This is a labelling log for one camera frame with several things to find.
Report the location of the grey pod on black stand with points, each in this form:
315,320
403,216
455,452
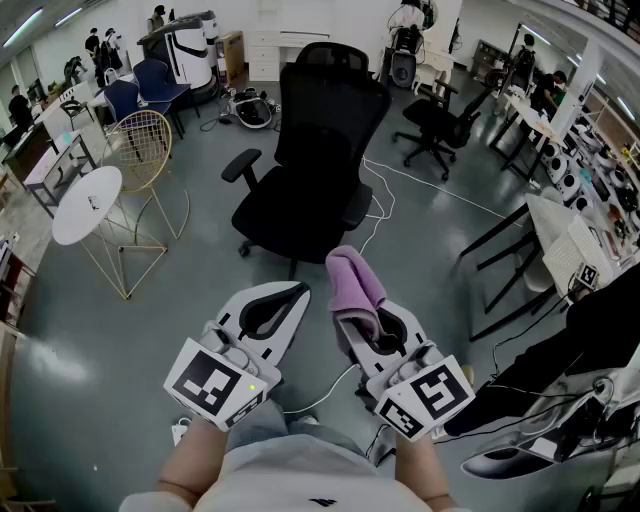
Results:
402,70

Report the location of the large white black robot pod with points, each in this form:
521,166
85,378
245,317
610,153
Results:
187,55

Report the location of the dark shelf cabinet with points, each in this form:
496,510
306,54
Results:
492,60

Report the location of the cardboard box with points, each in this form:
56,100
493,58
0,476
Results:
231,55

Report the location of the wooden storage shelf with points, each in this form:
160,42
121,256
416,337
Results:
607,117

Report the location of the black mesh office chair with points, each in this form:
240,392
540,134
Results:
320,150

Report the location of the grey console table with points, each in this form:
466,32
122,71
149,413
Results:
55,160

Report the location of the white power adapter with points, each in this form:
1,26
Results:
180,432

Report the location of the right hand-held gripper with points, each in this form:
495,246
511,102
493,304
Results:
430,395

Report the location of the black eyeglasses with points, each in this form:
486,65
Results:
93,202

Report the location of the person's blue jeans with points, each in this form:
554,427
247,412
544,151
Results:
260,425

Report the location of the white drawer desk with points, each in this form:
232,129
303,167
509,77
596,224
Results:
262,50

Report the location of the person's right forearm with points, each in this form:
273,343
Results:
420,470

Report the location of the black frame wooden table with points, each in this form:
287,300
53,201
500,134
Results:
530,120

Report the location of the person's left forearm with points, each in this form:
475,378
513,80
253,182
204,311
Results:
192,460

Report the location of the ceiling light strip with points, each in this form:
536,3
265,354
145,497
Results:
22,27
68,17

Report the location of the purple cloth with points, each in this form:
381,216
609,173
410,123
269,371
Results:
352,280

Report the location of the row of white round appliances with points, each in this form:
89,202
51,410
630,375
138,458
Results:
555,167

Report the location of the white vanity table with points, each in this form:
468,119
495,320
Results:
435,60

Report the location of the person's white shirt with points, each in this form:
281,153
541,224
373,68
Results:
300,480

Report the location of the small white black robot pod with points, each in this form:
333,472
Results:
209,27

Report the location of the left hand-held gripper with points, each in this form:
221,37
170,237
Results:
200,380

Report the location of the person's white shoe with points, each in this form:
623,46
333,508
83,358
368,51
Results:
308,420

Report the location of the white round side table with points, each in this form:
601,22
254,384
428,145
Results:
80,220

